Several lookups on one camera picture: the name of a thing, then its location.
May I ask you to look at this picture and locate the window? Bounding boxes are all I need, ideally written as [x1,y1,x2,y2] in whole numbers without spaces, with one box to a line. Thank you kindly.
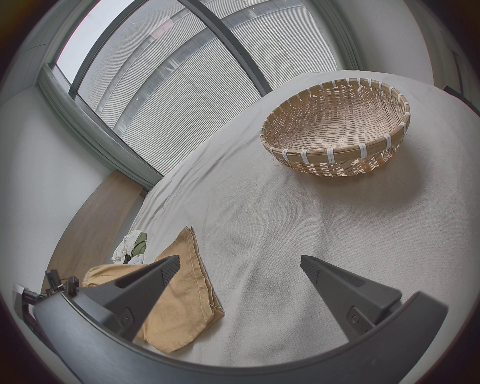
[54,0,338,177]

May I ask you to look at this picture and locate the tan trousers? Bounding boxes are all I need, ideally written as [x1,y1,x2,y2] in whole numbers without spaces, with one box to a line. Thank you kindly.
[83,226,226,354]

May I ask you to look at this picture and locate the white garment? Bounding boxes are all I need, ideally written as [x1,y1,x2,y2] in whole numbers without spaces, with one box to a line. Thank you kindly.
[111,230,145,265]

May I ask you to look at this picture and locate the grey-green curtain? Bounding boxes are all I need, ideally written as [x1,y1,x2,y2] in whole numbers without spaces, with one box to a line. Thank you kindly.
[37,64,164,189]
[310,0,367,73]

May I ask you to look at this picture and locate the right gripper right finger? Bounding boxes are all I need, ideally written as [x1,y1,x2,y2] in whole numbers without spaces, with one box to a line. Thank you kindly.
[300,255,403,343]

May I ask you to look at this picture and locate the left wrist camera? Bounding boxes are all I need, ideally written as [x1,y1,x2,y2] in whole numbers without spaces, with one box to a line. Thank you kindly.
[44,269,62,290]

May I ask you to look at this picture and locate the round woven basket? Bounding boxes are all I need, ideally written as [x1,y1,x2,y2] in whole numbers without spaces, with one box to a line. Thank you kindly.
[260,77,411,177]

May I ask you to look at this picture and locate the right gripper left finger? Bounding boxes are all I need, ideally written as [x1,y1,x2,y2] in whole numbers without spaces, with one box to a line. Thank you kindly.
[74,255,181,343]

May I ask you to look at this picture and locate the green garment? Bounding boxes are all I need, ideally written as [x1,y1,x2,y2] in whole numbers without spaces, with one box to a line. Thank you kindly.
[129,232,148,260]

